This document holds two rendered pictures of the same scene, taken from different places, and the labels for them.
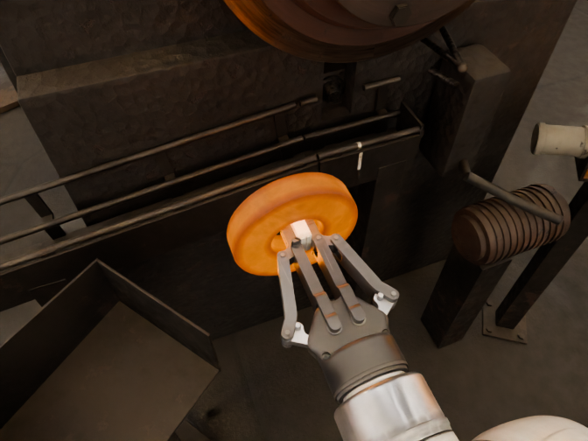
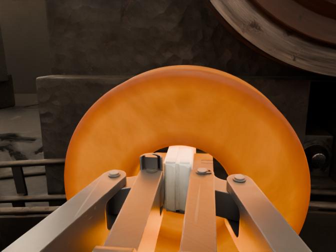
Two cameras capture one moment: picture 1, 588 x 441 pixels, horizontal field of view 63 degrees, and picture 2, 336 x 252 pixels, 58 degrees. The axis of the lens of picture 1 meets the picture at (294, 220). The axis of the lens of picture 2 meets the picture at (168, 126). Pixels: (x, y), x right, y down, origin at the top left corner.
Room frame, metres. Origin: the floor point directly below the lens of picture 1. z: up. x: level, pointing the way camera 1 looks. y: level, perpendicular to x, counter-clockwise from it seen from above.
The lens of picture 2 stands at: (0.18, -0.08, 0.91)
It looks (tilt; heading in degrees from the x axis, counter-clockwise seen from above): 14 degrees down; 29
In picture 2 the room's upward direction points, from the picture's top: straight up
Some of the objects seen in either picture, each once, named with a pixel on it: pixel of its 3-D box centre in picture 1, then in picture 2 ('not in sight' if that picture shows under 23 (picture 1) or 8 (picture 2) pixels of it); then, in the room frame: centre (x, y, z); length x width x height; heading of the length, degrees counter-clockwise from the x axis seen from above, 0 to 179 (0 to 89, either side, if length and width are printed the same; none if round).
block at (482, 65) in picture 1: (458, 113); not in sight; (0.74, -0.31, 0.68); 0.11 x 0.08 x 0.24; 21
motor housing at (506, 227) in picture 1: (480, 275); not in sight; (0.63, -0.46, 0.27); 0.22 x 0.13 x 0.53; 111
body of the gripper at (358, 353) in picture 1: (353, 344); not in sight; (0.20, -0.06, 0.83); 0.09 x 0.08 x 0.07; 21
